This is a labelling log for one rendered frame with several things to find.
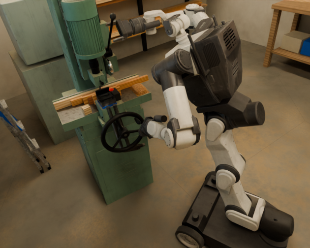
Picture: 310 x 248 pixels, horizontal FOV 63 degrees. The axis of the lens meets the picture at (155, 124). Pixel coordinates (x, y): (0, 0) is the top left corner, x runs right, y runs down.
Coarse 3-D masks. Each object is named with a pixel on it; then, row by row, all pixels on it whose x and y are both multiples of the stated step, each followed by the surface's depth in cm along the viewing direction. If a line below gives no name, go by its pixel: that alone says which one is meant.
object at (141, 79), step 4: (144, 76) 178; (132, 80) 175; (136, 80) 176; (140, 80) 178; (144, 80) 179; (148, 80) 181; (120, 84) 172; (124, 84) 173; (128, 84) 175; (132, 84) 176; (120, 88) 173; (124, 88) 175; (80, 96) 164; (72, 100) 161; (76, 100) 162; (80, 100) 163; (72, 104) 162; (76, 104) 163
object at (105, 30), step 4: (100, 24) 162; (104, 24) 163; (104, 28) 164; (108, 28) 166; (104, 32) 166; (108, 32) 167; (104, 36) 167; (108, 36) 169; (104, 40) 169; (104, 44) 170
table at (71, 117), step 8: (128, 88) 175; (128, 96) 166; (136, 96) 165; (144, 96) 167; (80, 104) 164; (88, 104) 163; (128, 104) 164; (136, 104) 167; (64, 112) 158; (72, 112) 157; (80, 112) 157; (96, 112) 156; (64, 120) 151; (72, 120) 151; (80, 120) 153; (88, 120) 155; (96, 120) 159; (64, 128) 150; (72, 128) 153
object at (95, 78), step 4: (88, 72) 164; (100, 72) 160; (92, 76) 157; (96, 76) 156; (100, 76) 157; (104, 76) 160; (92, 80) 162; (96, 80) 157; (104, 80) 160; (96, 84) 158; (100, 84) 160; (104, 84) 161
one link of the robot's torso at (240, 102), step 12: (240, 96) 122; (204, 108) 125; (216, 108) 121; (228, 108) 117; (240, 108) 116; (252, 108) 115; (204, 120) 132; (240, 120) 118; (252, 120) 115; (264, 120) 119
